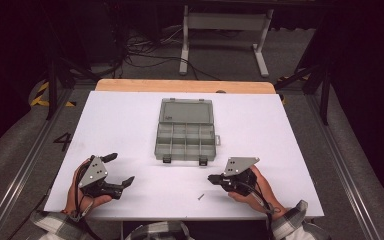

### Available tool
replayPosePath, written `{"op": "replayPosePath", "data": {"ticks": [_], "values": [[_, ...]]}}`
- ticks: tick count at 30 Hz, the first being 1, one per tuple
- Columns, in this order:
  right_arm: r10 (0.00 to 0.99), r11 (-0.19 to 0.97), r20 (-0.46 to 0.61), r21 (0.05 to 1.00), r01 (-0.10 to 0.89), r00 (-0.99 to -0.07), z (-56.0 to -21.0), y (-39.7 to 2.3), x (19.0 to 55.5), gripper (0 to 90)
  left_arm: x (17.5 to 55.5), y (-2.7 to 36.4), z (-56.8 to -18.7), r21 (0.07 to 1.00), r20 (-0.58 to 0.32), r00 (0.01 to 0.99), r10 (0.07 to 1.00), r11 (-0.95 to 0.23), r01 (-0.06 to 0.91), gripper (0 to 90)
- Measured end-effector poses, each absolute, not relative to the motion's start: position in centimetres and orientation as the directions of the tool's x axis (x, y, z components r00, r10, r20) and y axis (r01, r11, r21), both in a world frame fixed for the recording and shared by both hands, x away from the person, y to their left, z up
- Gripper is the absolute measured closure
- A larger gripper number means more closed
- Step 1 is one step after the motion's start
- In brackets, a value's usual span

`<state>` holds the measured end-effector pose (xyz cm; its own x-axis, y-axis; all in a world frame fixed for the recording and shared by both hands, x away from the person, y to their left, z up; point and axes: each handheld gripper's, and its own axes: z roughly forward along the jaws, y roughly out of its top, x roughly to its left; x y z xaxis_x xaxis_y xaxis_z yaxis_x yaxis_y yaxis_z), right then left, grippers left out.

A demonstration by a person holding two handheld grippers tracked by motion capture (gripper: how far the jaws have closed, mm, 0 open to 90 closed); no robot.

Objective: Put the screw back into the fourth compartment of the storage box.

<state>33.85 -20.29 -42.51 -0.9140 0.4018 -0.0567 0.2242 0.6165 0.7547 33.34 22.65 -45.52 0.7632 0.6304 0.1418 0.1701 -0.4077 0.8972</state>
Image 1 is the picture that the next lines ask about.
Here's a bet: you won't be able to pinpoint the black floor cables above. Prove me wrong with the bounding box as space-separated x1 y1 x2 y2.
113 26 221 81

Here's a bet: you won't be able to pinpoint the aluminium floor rail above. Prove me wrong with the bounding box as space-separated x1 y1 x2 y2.
0 87 76 240
304 94 384 240

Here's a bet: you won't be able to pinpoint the black metal stand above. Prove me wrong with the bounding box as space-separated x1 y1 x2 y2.
44 56 101 121
274 59 331 126

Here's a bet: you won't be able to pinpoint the white board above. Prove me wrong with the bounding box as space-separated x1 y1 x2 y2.
43 90 325 222

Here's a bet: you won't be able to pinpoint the grey plastic compartment box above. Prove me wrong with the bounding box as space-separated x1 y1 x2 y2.
153 97 222 167

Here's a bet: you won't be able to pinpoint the person's plaid shirt body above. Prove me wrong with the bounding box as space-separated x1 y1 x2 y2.
124 220 194 240

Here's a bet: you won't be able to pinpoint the left hand-held gripper cable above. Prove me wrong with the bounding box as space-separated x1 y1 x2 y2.
73 159 104 240

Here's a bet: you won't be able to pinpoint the white metal stand frame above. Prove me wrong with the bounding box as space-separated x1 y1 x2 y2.
178 4 275 78

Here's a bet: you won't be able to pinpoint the hand-held gripper cable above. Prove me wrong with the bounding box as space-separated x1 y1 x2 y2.
73 159 104 240
243 181 276 240

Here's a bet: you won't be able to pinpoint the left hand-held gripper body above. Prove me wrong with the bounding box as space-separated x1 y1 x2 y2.
77 154 124 201

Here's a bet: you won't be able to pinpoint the right hand-held gripper cable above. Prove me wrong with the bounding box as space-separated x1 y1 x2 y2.
243 181 276 240

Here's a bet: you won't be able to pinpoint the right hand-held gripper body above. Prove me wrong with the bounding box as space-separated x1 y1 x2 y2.
220 157 260 197

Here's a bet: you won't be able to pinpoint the person's left hand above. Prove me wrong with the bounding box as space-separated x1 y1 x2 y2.
63 159 113 216

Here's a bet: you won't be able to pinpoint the person's right hand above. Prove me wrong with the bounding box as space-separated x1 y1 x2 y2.
228 164 288 221

